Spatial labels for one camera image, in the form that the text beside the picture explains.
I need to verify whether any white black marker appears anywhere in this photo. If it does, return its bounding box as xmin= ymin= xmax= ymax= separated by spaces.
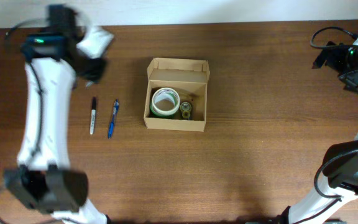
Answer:
xmin=89 ymin=96 xmax=97 ymax=135

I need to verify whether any blue ballpoint pen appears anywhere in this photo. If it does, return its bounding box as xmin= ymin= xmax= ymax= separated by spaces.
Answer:
xmin=108 ymin=99 xmax=119 ymax=139

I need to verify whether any green tape roll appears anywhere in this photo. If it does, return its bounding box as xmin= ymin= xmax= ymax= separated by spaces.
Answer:
xmin=149 ymin=93 xmax=180 ymax=119

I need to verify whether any cream masking tape roll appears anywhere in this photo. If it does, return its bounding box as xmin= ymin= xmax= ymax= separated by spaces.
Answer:
xmin=151 ymin=87 xmax=181 ymax=117

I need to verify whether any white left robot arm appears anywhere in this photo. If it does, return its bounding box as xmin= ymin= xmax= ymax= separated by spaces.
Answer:
xmin=3 ymin=4 xmax=114 ymax=223

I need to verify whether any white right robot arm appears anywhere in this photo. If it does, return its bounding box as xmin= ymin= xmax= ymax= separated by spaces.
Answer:
xmin=270 ymin=29 xmax=358 ymax=223

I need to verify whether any open cardboard box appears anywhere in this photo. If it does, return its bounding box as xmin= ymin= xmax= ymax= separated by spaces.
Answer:
xmin=144 ymin=58 xmax=210 ymax=132

